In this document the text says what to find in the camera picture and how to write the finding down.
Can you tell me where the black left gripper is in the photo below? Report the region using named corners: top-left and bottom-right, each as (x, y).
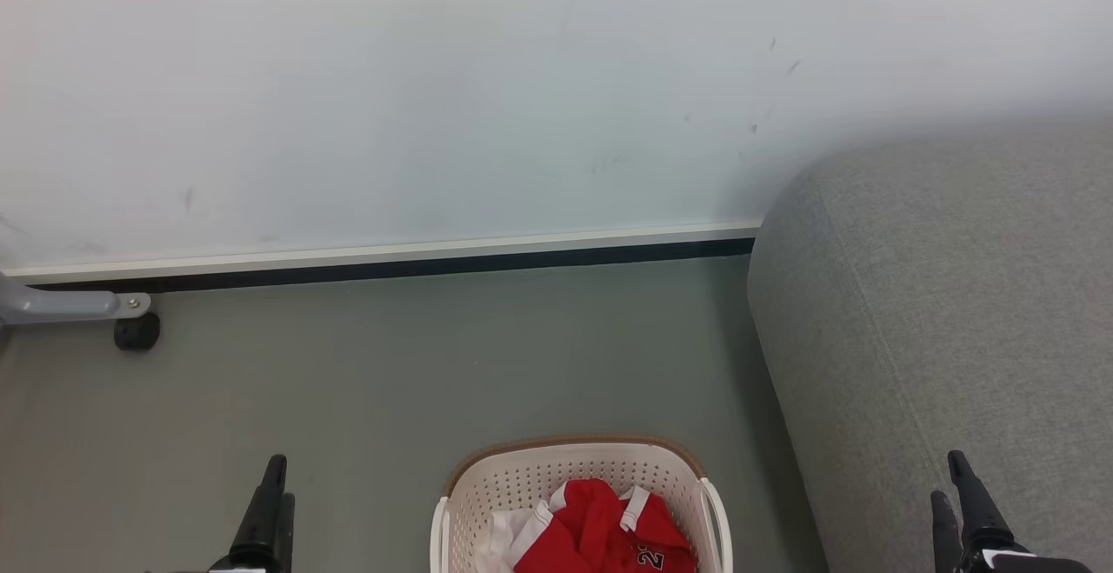
top-left (209, 454), bottom-right (297, 573)

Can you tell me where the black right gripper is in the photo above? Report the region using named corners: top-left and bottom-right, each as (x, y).
top-left (930, 450), bottom-right (1096, 573)

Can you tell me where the grey fabric sofa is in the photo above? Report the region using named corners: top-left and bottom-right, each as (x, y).
top-left (746, 117), bottom-right (1113, 573)

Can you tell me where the black caster wheel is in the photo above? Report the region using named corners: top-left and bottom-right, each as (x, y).
top-left (113, 313), bottom-right (162, 352)

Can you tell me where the white perforated laundry basket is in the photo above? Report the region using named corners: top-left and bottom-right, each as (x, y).
top-left (430, 435), bottom-right (734, 573)

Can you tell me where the white and black baseboard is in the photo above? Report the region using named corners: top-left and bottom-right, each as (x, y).
top-left (0, 220), bottom-right (763, 293)

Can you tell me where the grey metal chair leg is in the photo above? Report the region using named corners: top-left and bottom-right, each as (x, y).
top-left (0, 271), bottom-right (152, 328)

